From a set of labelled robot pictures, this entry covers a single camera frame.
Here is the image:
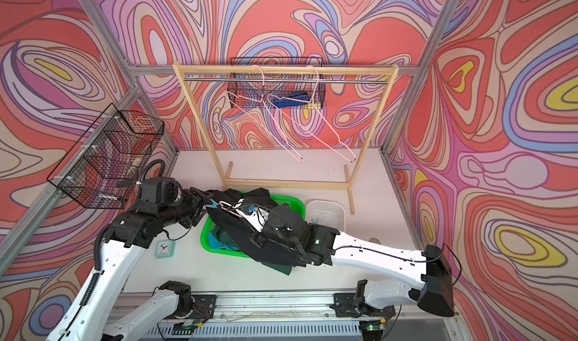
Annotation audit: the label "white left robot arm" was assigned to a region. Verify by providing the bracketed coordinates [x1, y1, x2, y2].
[48, 175, 212, 340]

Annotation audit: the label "blue stapler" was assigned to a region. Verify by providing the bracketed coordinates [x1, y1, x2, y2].
[269, 91, 311, 109]

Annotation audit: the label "black t-shirt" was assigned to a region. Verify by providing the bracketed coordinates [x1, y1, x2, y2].
[207, 188, 316, 267]

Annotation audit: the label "metal rail base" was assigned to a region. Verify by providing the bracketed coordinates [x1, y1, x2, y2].
[143, 289, 469, 340]

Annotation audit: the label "white plastic tray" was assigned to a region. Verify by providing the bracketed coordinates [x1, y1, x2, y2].
[305, 200, 346, 231]

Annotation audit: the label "green perforated plastic basket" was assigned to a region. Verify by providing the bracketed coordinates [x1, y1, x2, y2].
[200, 194, 306, 258]

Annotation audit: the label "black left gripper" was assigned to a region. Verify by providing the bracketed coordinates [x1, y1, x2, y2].
[158, 185, 214, 229]

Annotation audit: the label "small green clock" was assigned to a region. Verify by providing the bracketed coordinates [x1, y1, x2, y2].
[154, 240, 176, 259]

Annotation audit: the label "black wire basket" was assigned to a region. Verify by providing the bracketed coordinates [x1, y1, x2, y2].
[47, 104, 165, 209]
[227, 55, 326, 110]

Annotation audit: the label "black wire basket left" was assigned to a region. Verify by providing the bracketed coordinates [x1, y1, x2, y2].
[47, 104, 165, 209]

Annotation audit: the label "pink hanger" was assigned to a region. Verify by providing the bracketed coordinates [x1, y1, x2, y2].
[265, 65, 357, 163]
[218, 201, 253, 222]
[227, 91, 303, 163]

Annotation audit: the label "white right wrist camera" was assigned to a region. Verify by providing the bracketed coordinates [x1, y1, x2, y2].
[243, 206, 269, 232]

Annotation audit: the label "black wire basket back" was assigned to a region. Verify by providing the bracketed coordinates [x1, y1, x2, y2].
[227, 55, 326, 110]

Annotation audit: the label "dark green t-shirt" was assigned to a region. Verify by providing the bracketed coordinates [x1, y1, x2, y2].
[210, 226, 293, 276]

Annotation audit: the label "wooden clothes rack frame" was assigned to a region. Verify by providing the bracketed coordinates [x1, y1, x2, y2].
[172, 64, 400, 215]

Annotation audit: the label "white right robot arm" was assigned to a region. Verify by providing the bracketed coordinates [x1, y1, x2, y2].
[251, 205, 455, 318]

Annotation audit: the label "teal t-shirt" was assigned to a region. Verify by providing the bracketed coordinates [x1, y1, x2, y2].
[208, 234, 239, 252]

